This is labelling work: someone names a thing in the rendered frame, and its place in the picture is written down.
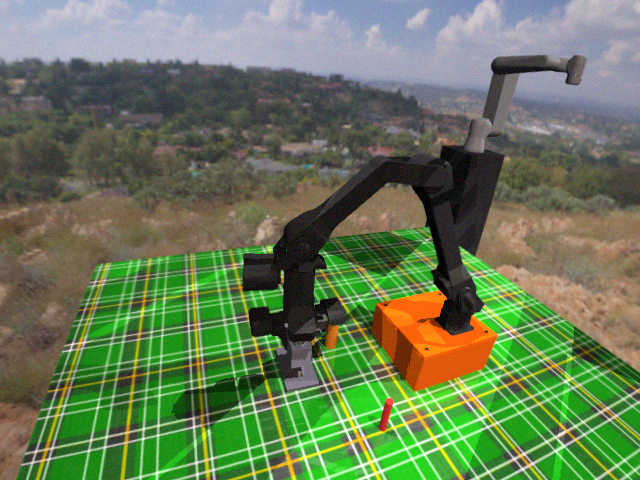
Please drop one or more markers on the red peg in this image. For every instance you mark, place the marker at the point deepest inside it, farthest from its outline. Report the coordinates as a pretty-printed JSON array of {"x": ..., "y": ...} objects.
[{"x": 386, "y": 414}]

